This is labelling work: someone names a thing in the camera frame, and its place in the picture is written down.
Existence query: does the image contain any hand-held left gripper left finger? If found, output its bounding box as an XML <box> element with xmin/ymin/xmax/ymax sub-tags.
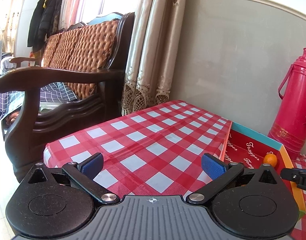
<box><xmin>27</xmin><ymin>152</ymin><xmax>120</xmax><ymax>206</ymax></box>

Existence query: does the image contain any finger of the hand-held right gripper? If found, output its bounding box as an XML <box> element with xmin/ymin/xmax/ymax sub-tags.
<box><xmin>280</xmin><ymin>168</ymin><xmax>306</xmax><ymax>182</ymax></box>

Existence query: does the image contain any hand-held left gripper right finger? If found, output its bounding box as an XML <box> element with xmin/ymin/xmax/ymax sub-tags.
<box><xmin>187</xmin><ymin>153</ymin><xmax>279</xmax><ymax>204</ymax></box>

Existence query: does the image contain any small orange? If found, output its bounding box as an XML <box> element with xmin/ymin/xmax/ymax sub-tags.
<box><xmin>264</xmin><ymin>153</ymin><xmax>278</xmax><ymax>167</ymax></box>

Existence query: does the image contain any colourful cardboard box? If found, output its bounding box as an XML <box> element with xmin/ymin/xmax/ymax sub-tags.
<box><xmin>219</xmin><ymin>121</ymin><xmax>306</xmax><ymax>215</ymax></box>

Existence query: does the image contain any dark wooden sofa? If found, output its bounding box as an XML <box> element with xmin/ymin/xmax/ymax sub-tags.
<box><xmin>0</xmin><ymin>12</ymin><xmax>136</xmax><ymax>184</ymax></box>

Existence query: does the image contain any red white checkered tablecloth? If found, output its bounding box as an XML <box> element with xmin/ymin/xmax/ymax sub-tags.
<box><xmin>42</xmin><ymin>99</ymin><xmax>306</xmax><ymax>240</ymax></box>

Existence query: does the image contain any red thermos flask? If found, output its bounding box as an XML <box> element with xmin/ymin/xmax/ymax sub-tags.
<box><xmin>267</xmin><ymin>47</ymin><xmax>306</xmax><ymax>161</ymax></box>

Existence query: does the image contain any dark plaid blanket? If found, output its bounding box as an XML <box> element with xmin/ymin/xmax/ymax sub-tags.
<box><xmin>0</xmin><ymin>81</ymin><xmax>79</xmax><ymax>122</ymax></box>

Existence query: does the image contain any brown woven seat cushion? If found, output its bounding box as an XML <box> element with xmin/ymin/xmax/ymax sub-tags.
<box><xmin>41</xmin><ymin>20</ymin><xmax>120</xmax><ymax>100</ymax></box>

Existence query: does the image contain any wooden armchair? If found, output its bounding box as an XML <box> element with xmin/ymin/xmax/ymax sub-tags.
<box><xmin>9</xmin><ymin>56</ymin><xmax>43</xmax><ymax>68</ymax></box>

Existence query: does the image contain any beige curtain with lace hem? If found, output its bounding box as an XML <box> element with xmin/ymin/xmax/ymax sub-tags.
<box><xmin>121</xmin><ymin>0</ymin><xmax>189</xmax><ymax>116</ymax></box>

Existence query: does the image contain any blue cushion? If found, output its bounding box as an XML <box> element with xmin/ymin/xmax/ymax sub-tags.
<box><xmin>89</xmin><ymin>12</ymin><xmax>124</xmax><ymax>26</ymax></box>

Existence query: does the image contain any black hanging coat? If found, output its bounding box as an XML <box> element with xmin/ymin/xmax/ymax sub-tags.
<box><xmin>27</xmin><ymin>0</ymin><xmax>47</xmax><ymax>48</ymax></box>

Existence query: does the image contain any black puffer jacket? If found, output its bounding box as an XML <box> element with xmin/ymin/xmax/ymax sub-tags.
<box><xmin>39</xmin><ymin>0</ymin><xmax>64</xmax><ymax>52</ymax></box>

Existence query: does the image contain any pink sheer curtain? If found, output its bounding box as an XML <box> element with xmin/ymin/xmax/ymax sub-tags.
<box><xmin>59</xmin><ymin>0</ymin><xmax>144</xmax><ymax>30</ymax></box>

